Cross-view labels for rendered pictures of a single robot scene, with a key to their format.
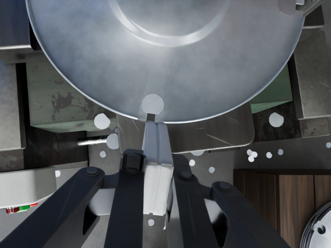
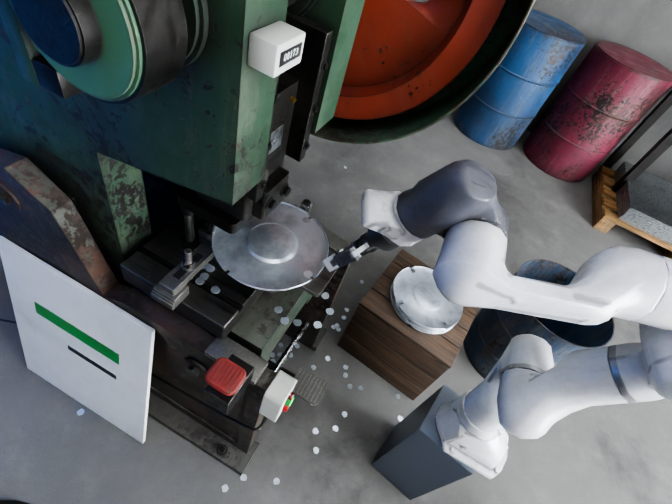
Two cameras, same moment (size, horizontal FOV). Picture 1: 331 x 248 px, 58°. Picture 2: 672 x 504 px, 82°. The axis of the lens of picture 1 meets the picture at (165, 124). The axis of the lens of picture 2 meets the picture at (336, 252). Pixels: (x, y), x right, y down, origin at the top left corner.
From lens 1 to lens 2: 0.72 m
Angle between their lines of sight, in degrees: 35
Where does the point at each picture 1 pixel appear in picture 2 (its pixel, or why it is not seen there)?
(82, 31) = (265, 275)
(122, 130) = (309, 288)
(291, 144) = (346, 300)
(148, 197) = not seen: hidden behind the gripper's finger
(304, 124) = not seen: hidden behind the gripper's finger
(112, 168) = (274, 428)
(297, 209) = (383, 307)
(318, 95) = (337, 242)
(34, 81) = (242, 333)
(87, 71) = (281, 283)
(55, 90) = (254, 328)
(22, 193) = (288, 380)
